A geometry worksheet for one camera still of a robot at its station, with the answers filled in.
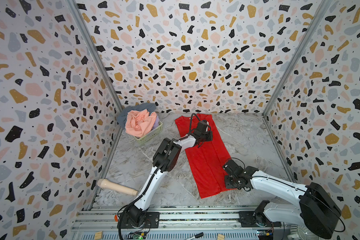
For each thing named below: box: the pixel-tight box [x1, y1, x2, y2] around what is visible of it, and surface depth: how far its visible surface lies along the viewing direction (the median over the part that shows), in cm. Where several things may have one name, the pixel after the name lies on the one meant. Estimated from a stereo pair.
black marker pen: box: [185, 232, 204, 240], surface depth 71 cm
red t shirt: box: [175, 113, 236, 199], surface depth 97 cm
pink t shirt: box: [125, 109, 157, 138], surface depth 104 cm
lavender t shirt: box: [152, 115, 160, 129], surface depth 107 cm
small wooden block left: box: [94, 231, 103, 240], surface depth 70 cm
